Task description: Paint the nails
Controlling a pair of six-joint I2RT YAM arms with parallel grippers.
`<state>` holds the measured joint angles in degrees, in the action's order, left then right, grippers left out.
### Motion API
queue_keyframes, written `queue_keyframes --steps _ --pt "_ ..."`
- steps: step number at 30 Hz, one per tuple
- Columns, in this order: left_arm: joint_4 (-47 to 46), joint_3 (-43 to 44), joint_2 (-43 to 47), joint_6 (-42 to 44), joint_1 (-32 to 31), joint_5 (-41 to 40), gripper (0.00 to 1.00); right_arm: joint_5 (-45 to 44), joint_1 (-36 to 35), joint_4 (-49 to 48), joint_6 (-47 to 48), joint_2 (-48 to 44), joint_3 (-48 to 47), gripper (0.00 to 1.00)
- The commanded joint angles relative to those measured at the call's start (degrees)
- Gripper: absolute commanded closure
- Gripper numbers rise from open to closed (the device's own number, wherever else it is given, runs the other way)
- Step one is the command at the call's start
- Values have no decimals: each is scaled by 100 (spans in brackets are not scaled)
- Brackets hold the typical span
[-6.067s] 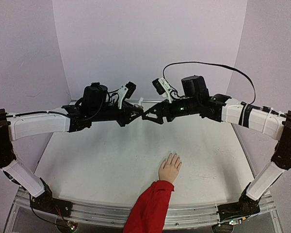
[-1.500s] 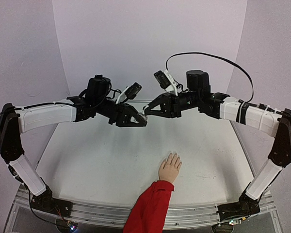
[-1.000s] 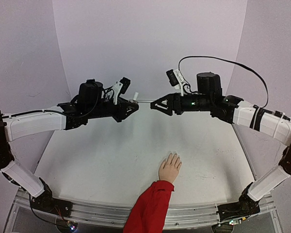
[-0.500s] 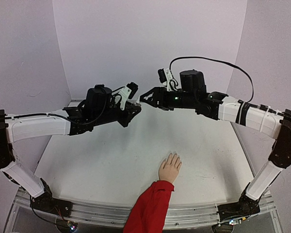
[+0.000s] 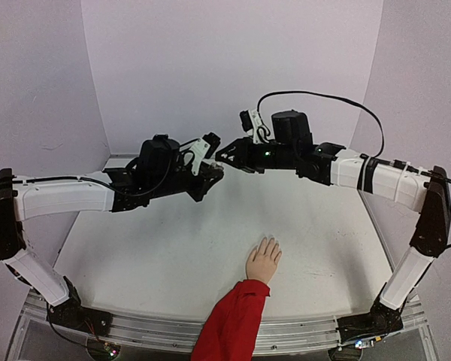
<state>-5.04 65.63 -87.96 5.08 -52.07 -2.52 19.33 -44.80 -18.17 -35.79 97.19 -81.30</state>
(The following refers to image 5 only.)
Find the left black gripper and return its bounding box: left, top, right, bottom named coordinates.
left=152, top=156, right=225, bottom=203

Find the glitter nail polish bottle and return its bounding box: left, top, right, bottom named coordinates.
left=210, top=162, right=224, bottom=173

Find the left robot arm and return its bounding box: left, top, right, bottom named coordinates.
left=0, top=132, right=223, bottom=329

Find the red sleeve forearm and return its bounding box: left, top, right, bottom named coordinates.
left=191, top=280, right=270, bottom=360

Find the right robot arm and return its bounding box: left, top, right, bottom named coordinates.
left=216, top=110, right=451, bottom=310

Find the mannequin hand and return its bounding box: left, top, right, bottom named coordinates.
left=245, top=237, right=283, bottom=284

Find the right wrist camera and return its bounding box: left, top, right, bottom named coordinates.
left=239, top=109, right=271, bottom=144

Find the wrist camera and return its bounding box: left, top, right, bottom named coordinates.
left=189, top=132, right=221, bottom=176
left=239, top=109, right=271, bottom=144

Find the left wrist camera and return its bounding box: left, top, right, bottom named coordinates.
left=189, top=132, right=221, bottom=176

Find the right black camera cable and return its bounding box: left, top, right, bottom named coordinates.
left=256, top=89, right=385, bottom=157

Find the left black cable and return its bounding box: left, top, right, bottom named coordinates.
left=0, top=150, right=196, bottom=196

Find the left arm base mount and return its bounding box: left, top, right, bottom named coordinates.
left=47, top=277, right=112, bottom=336

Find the aluminium table frame rail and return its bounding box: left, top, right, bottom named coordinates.
left=7, top=152, right=437, bottom=361

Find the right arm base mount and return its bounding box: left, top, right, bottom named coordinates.
left=336, top=298, right=406, bottom=344

